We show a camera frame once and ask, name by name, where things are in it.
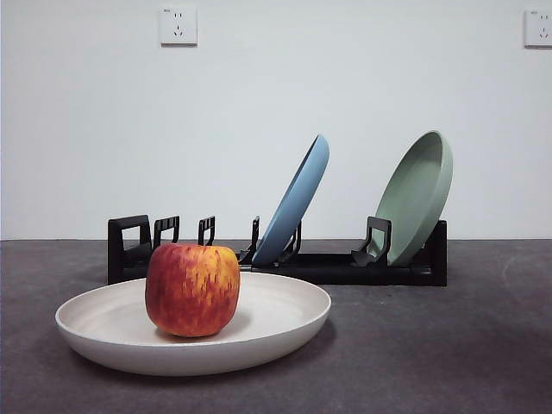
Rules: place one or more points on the red yellow apple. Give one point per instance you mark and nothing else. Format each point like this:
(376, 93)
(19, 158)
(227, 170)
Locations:
(194, 289)

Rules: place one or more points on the pale yellow cream plate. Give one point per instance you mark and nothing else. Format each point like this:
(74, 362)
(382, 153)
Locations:
(259, 328)

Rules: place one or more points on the light blue plate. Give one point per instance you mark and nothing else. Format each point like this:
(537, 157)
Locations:
(297, 194)

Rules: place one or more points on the black plate rack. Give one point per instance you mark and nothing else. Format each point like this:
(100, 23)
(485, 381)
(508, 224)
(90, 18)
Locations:
(345, 271)

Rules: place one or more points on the pale green plate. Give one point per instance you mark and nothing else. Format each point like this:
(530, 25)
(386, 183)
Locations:
(414, 194)

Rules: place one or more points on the white wall socket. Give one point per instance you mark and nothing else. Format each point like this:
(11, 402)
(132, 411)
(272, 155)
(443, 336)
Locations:
(179, 26)
(539, 28)

